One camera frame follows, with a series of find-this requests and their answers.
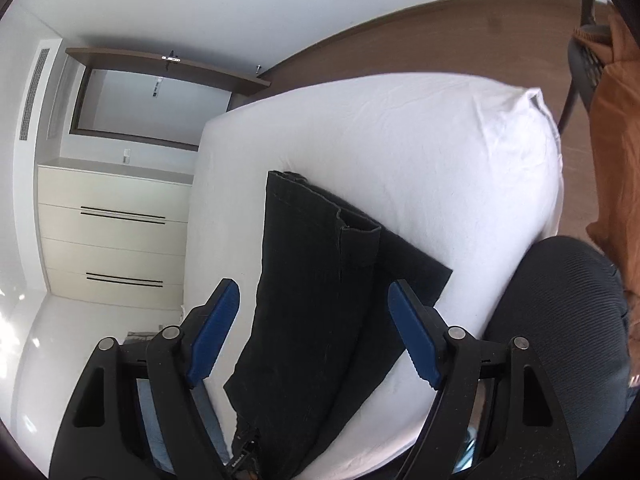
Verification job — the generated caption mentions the black pants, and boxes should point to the black pants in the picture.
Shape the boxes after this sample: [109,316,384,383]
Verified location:
[223,170,454,480]

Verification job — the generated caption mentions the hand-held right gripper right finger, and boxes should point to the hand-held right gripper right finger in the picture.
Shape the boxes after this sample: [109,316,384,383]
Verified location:
[387,280,583,480]

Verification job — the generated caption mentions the wall air vent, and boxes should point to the wall air vent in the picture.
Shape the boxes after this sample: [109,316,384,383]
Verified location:
[19,47,51,142]

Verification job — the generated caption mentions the bed with white sheet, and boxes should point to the bed with white sheet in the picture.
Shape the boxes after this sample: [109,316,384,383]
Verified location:
[180,74,565,480]

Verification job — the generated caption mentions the cream wardrobe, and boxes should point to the cream wardrobe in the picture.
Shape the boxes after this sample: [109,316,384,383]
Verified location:
[37,157,196,308]

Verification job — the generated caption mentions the dark door frame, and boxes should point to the dark door frame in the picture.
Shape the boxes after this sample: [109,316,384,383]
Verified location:
[69,62,232,152]

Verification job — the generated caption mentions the brown door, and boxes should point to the brown door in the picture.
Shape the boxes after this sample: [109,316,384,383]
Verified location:
[65,47,272,96]

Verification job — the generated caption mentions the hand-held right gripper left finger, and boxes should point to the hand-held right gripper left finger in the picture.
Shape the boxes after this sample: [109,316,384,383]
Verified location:
[48,278,241,480]

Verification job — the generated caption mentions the person's right leg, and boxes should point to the person's right leg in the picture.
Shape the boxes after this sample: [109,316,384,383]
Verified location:
[482,236,632,461]

